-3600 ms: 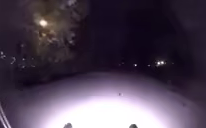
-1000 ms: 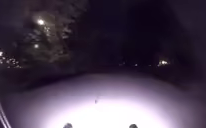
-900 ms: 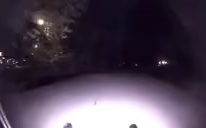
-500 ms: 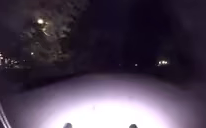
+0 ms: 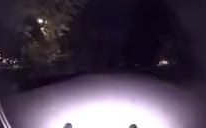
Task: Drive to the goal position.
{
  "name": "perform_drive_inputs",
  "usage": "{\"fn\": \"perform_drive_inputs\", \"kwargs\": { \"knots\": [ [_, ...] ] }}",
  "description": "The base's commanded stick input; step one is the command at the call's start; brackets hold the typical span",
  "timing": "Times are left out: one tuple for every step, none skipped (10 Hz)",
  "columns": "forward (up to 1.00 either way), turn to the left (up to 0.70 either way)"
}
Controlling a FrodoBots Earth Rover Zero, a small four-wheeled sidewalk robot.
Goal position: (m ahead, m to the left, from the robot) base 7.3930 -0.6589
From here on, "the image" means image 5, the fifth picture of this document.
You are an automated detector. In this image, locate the pale paved path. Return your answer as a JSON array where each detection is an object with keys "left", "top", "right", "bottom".
[{"left": 9, "top": 71, "right": 206, "bottom": 128}]

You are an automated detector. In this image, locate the tree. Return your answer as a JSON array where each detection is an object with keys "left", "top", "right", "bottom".
[{"left": 19, "top": 0, "right": 89, "bottom": 68}]

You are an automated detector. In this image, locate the robot's own part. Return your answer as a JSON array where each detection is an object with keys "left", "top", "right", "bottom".
[
  {"left": 128, "top": 123, "right": 139, "bottom": 128},
  {"left": 63, "top": 122, "right": 74, "bottom": 128}
]

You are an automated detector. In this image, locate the street lamp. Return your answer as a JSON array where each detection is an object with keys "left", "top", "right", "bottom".
[{"left": 36, "top": 17, "right": 46, "bottom": 26}]

